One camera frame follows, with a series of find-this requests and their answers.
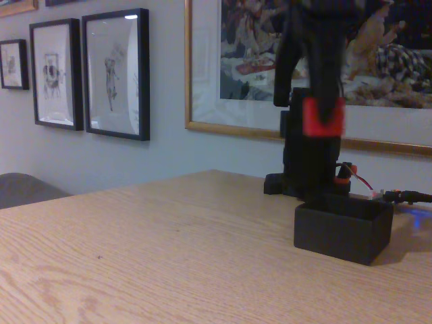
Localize black box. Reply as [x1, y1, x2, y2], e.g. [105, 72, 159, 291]
[293, 193, 396, 267]

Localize large gold framed painting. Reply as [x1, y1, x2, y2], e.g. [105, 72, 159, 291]
[184, 0, 432, 158]

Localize small controller board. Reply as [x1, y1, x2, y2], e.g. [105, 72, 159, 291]
[350, 189, 386, 202]

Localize black power cable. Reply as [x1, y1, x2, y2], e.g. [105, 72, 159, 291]
[384, 190, 432, 205]

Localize red cube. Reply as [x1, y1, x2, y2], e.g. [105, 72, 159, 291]
[302, 97, 346, 138]

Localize red white base cable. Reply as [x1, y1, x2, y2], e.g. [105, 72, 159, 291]
[335, 162, 377, 199]

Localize small black picture frame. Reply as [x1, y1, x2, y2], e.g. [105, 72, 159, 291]
[0, 38, 30, 90]

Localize large black picture frame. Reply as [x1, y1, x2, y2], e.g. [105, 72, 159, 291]
[81, 7, 151, 142]

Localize medium black picture frame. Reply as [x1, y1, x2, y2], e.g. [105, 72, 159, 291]
[29, 18, 84, 132]

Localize small gold picture frame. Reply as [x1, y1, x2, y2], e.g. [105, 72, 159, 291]
[0, 0, 39, 18]

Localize orange black clamp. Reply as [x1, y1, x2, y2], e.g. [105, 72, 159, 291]
[333, 161, 359, 186]

